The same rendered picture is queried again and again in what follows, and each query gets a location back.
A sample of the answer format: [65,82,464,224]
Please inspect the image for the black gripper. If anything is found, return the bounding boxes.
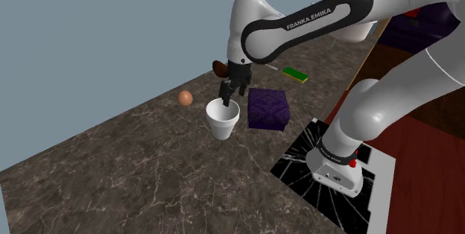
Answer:
[218,60,253,108]

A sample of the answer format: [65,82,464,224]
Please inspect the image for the dark brown rounded object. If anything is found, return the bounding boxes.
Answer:
[212,60,230,79]

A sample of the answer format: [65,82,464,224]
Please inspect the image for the white foam cup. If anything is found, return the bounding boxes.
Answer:
[205,98,241,141]

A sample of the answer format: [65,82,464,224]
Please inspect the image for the dark purple box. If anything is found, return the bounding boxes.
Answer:
[247,87,291,133]

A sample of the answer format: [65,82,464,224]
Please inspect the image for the brown egg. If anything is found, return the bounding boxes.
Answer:
[177,89,194,108]

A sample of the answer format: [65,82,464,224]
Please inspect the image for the green and yellow sponge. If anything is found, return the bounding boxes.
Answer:
[282,66,310,84]

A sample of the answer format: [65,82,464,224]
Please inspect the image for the black patterned robot stand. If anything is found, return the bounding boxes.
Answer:
[269,117,397,234]

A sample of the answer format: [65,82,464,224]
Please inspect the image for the dark purple furniture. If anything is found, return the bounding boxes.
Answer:
[377,1,461,55]

